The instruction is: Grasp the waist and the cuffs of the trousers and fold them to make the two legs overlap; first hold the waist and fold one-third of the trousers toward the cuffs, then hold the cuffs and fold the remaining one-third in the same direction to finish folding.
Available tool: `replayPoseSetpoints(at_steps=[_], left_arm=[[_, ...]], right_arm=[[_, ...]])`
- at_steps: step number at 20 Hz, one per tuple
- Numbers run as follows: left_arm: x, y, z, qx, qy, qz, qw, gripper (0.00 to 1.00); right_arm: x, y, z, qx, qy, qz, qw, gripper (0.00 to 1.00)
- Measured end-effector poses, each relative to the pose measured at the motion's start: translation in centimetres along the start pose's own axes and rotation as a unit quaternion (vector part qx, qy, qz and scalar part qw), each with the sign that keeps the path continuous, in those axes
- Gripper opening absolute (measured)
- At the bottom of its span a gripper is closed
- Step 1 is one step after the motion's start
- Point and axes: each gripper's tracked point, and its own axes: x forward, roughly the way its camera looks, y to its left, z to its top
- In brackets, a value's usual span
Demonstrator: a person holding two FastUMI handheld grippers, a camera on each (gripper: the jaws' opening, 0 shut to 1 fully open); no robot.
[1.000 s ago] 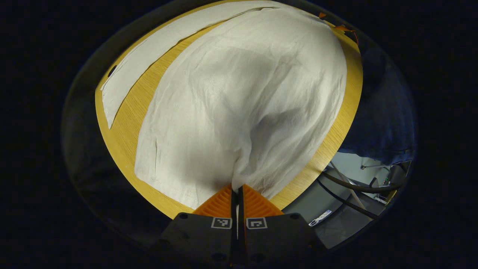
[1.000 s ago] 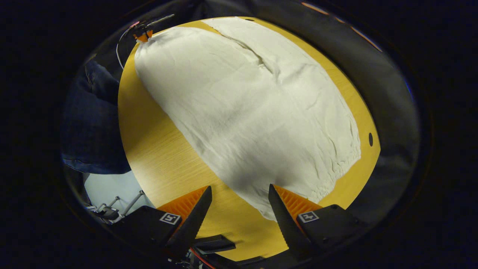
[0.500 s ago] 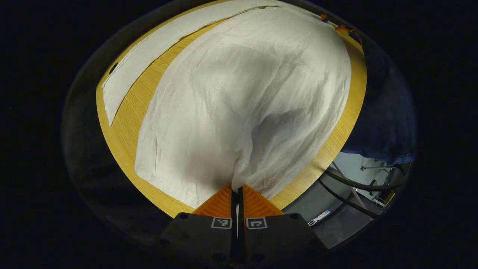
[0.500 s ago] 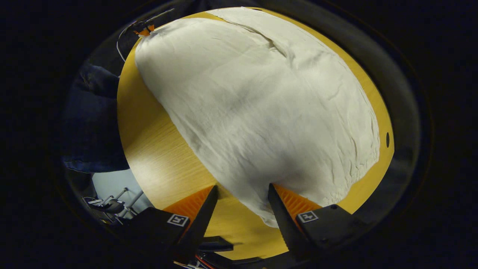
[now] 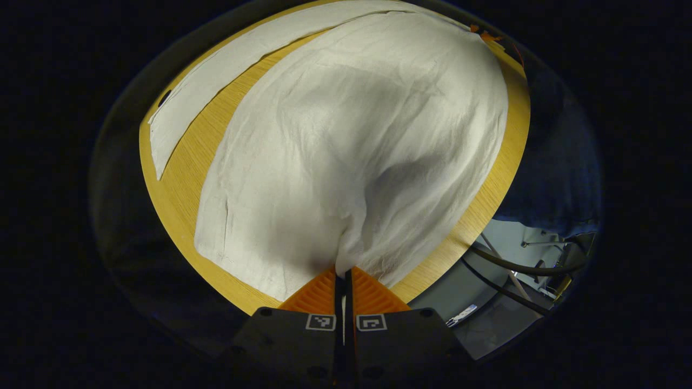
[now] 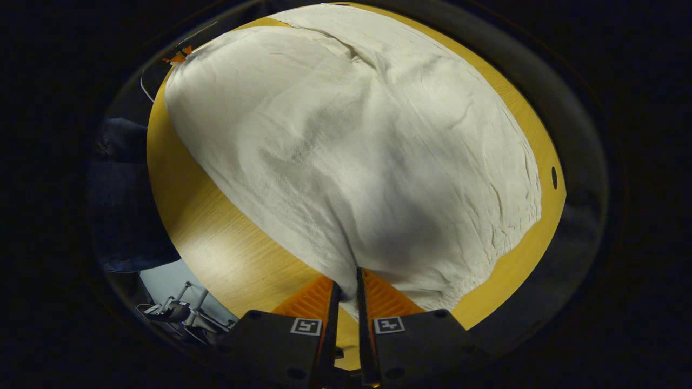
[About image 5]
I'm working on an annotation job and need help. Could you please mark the white jeans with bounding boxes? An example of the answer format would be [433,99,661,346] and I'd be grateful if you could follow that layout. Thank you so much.
[147,0,510,303]

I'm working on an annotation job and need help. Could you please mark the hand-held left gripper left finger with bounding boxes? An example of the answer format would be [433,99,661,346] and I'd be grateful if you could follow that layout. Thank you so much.
[230,265,345,389]

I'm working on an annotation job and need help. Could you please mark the person's dark clothing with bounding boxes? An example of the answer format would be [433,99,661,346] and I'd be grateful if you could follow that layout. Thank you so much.
[495,51,603,238]

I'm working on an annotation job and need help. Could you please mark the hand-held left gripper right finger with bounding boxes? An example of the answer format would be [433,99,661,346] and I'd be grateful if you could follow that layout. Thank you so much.
[345,265,472,389]

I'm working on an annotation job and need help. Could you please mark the thick black floor cable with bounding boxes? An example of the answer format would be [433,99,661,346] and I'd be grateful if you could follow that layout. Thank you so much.
[469,243,590,277]

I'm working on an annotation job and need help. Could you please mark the white metal rod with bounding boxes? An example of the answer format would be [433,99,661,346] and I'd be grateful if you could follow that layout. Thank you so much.
[478,233,533,301]

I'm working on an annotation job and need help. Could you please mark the thin black floor cable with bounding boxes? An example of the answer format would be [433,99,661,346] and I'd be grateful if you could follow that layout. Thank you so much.
[460,258,549,317]

